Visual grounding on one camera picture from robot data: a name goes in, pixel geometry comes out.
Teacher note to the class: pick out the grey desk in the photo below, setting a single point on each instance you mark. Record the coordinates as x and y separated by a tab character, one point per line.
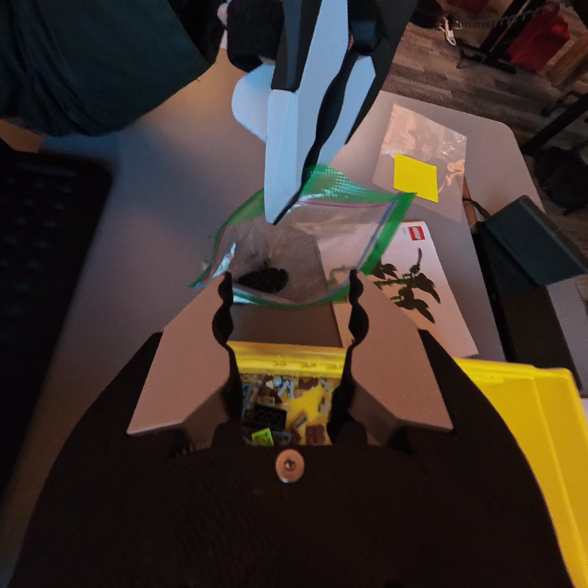
174	206

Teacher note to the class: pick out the black backpack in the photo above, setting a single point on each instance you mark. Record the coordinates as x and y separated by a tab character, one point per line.
565	179

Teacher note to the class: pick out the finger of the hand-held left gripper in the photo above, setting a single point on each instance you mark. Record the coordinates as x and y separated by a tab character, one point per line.
358	101
303	138

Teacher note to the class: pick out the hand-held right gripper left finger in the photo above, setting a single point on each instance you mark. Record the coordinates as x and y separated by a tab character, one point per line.
183	376

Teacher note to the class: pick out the small clear plastic sleeve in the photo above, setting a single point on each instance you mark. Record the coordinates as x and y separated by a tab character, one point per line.
422	133

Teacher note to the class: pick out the pile of toy building bricks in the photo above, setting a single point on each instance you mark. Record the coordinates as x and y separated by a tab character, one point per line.
266	415

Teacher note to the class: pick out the clear zip bag green seal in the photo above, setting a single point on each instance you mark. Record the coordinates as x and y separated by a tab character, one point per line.
340	181

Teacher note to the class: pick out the yellow sticky note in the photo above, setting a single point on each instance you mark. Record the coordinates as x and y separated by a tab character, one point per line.
415	177

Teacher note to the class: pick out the red bag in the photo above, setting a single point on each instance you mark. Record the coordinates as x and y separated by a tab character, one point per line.
466	5
537	41

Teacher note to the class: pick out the black metal table leg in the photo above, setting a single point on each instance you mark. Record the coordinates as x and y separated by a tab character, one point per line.
496	55

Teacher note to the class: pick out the person's left hand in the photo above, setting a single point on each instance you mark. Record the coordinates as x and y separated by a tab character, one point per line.
252	32

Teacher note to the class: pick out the black flat device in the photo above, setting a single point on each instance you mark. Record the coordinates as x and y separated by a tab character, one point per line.
533	330

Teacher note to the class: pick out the plant building instruction booklet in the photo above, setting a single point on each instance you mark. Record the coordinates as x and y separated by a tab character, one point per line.
441	321

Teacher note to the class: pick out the person's left forearm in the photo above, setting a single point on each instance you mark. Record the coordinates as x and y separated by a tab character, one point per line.
92	59

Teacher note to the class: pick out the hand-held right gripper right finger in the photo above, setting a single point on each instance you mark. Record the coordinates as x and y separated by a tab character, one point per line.
395	376

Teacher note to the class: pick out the yellow plastic storage bin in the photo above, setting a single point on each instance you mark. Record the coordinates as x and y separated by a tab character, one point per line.
505	413

